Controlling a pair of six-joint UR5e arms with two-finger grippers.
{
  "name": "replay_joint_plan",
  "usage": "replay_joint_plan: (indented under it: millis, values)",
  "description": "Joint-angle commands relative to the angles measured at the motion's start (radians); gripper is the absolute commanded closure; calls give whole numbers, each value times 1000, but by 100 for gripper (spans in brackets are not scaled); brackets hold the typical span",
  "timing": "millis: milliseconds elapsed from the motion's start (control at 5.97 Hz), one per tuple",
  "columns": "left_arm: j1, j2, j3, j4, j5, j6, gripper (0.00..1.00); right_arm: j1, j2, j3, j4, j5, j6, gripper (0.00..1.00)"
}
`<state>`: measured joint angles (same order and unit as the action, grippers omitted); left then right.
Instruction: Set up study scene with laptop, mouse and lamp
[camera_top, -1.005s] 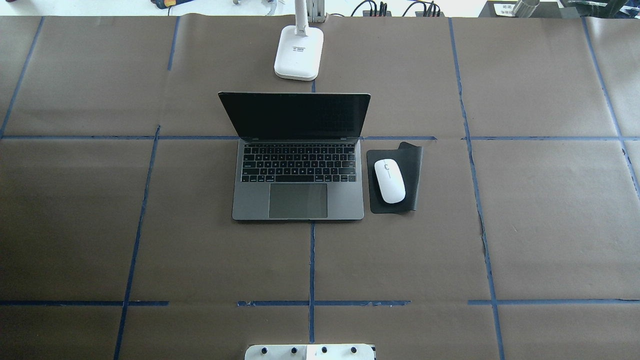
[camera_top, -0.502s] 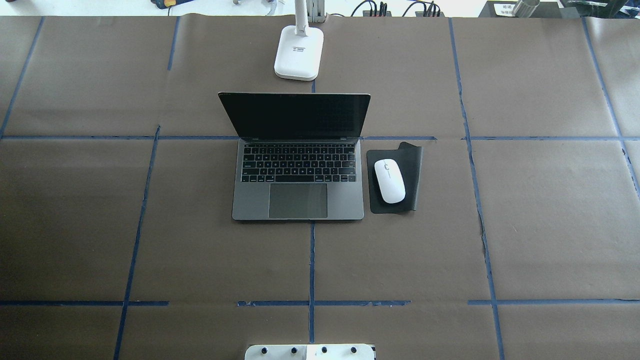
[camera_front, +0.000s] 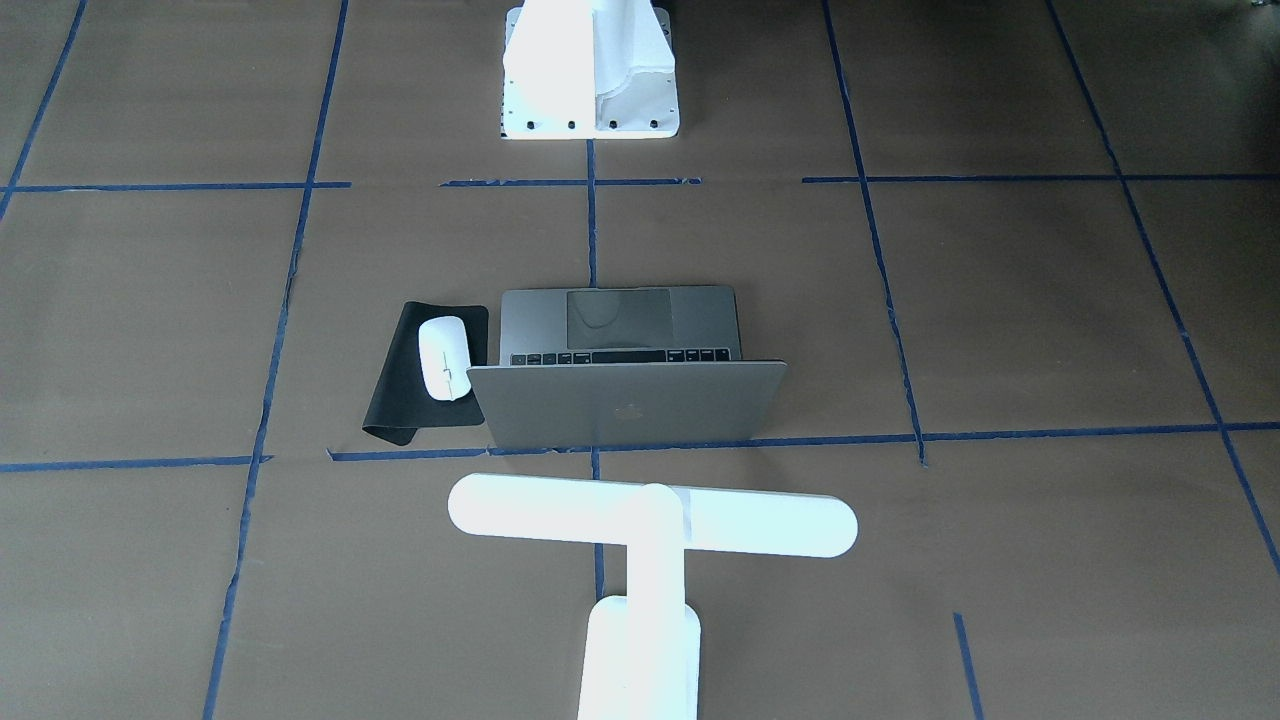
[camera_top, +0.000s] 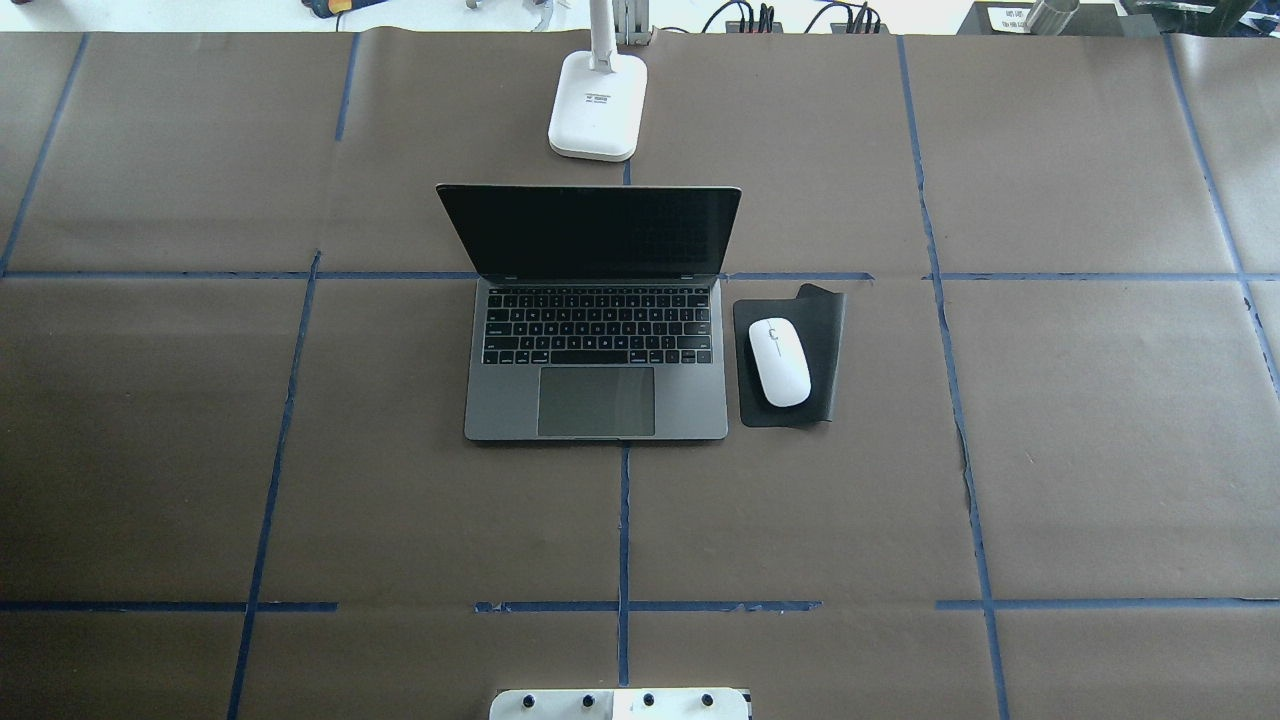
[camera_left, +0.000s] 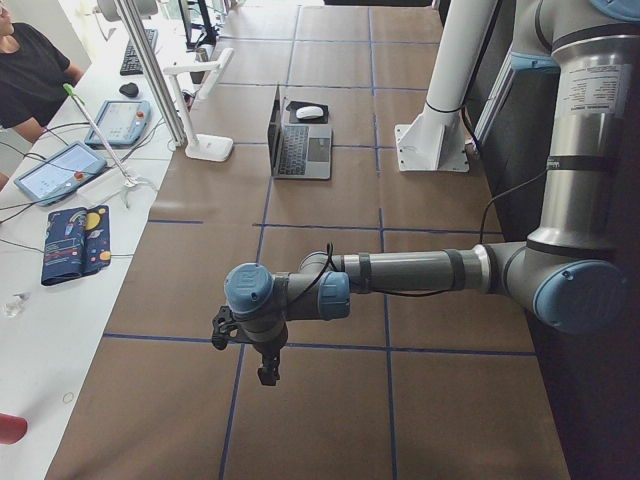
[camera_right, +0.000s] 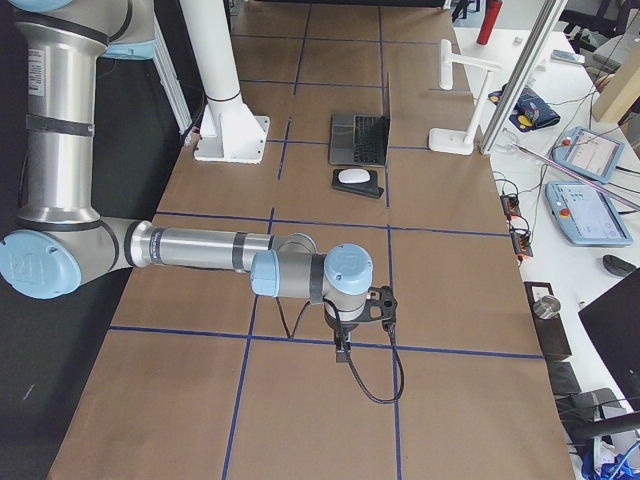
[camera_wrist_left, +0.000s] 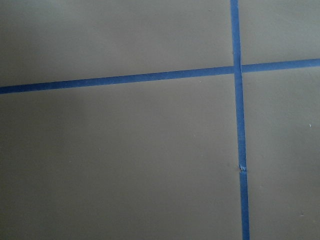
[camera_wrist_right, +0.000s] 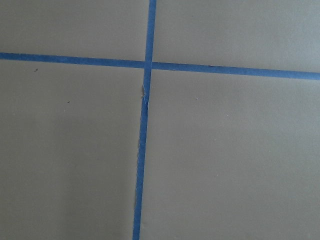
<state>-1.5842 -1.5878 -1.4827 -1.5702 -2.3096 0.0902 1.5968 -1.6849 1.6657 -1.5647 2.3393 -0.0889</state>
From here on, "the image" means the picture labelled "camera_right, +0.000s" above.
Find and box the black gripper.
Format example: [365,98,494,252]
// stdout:
[324,311,358,363]

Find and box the black mouse pad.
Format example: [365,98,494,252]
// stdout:
[331,169,384,199]

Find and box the white wireless mouse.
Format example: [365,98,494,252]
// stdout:
[338,168,370,185]

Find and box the grey laptop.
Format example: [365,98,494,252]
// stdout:
[329,74,391,168]

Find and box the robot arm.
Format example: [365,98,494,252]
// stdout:
[1,3,254,384]

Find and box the white desk lamp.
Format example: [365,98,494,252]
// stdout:
[424,38,503,155]

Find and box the black computer mouse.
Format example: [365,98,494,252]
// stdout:
[602,254,637,278]

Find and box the black usb hub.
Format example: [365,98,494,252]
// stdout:
[500,193,521,220]
[510,229,533,261]

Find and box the metal cup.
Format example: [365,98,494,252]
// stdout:
[532,295,561,320]

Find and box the near blue teach pendant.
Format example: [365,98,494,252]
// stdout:
[545,181,633,247]

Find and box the blue teach pendant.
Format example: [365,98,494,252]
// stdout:
[552,126,624,184]
[545,181,633,247]

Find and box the navy space pattern pouch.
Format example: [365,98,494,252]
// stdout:
[509,87,561,132]

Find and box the far blue teach pendant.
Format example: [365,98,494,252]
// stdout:
[552,126,624,184]

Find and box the red cylinder bottle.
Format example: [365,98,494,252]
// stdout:
[476,0,503,45]

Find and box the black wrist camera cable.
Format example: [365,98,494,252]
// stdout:
[274,294,404,404]

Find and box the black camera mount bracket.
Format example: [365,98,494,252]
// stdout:
[363,286,398,326]

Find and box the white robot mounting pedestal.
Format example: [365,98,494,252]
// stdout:
[180,0,270,164]

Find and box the aluminium frame post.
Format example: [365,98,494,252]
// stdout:
[479,0,567,155]

